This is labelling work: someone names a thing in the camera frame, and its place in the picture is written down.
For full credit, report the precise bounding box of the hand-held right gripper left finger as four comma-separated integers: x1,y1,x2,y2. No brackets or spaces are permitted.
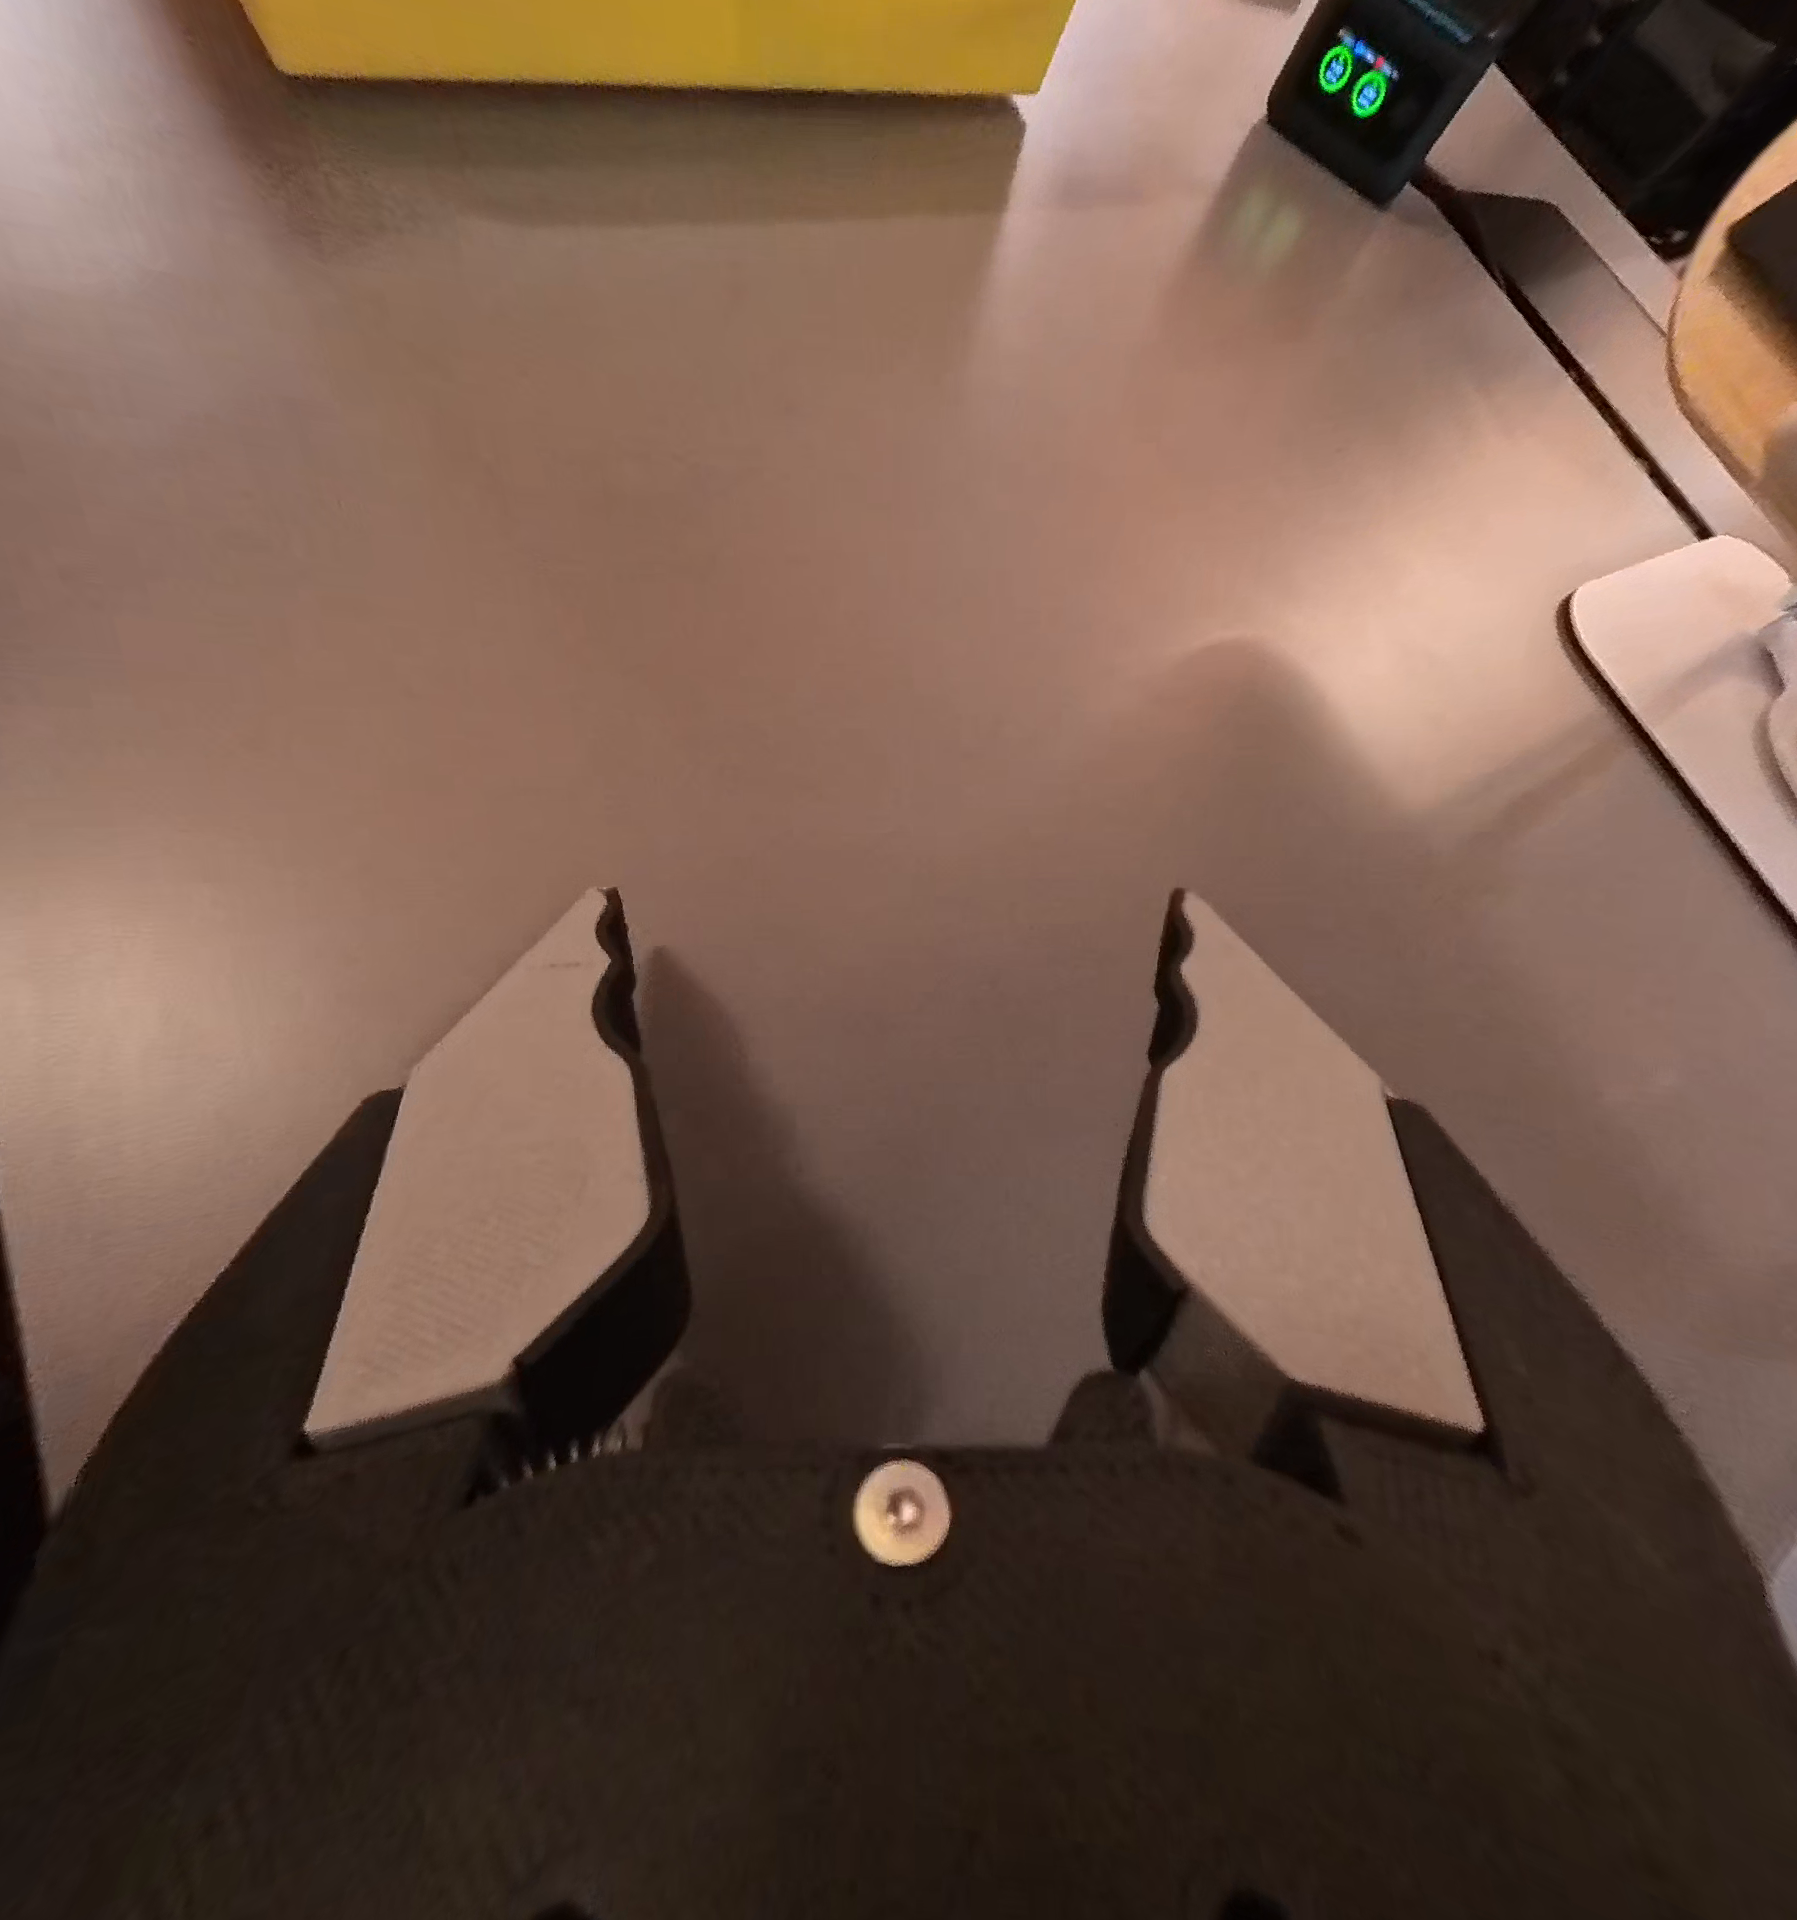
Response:
302,886,690,1454

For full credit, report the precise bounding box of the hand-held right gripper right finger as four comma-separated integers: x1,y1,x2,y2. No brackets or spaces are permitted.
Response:
1100,886,1488,1466

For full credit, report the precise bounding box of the small black display device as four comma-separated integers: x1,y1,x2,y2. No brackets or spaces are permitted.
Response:
1266,0,1530,209

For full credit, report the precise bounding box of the yellow plastic bin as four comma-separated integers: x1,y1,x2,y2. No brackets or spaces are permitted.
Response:
235,0,1086,100

